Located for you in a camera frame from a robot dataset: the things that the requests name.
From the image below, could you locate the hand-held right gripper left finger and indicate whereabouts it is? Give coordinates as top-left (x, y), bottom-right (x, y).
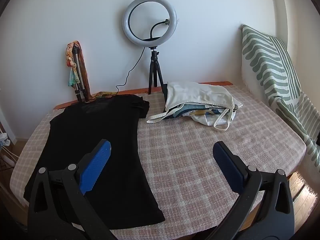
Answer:
top-left (27, 139), bottom-right (118, 240)

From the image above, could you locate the orange leaf-print sheet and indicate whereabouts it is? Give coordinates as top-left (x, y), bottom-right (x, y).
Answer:
top-left (54, 81), bottom-right (234, 110)

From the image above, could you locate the pink checked blanket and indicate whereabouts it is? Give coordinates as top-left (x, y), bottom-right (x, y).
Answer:
top-left (9, 84), bottom-right (307, 240)

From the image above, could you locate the black top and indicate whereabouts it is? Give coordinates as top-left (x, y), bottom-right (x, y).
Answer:
top-left (23, 94), bottom-right (166, 230)

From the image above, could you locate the colourful teal scarf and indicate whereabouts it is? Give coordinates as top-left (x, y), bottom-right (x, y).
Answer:
top-left (65, 40), bottom-right (82, 88)

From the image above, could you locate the small black tripod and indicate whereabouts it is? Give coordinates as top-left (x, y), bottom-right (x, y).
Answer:
top-left (148, 46), bottom-right (168, 96)

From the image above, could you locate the white ring light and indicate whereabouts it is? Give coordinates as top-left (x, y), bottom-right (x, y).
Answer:
top-left (122, 0), bottom-right (179, 48)

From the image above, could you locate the white tote bag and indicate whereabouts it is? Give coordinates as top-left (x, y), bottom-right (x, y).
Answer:
top-left (146, 81), bottom-right (243, 132)

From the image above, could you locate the black ring light cable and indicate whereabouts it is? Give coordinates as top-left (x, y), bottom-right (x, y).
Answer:
top-left (115, 47), bottom-right (145, 97)

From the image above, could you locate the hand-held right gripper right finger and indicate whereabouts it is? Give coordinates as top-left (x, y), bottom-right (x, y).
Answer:
top-left (204, 141), bottom-right (295, 240)

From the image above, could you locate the green striped cushion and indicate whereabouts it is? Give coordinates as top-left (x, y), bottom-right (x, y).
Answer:
top-left (241, 24), bottom-right (320, 170)

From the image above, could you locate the black gooseneck phone holder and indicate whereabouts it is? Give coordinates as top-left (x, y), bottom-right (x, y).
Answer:
top-left (142, 19), bottom-right (172, 42)

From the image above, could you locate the folded silver tripod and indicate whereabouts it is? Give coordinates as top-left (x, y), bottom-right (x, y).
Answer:
top-left (72, 44), bottom-right (88, 103)

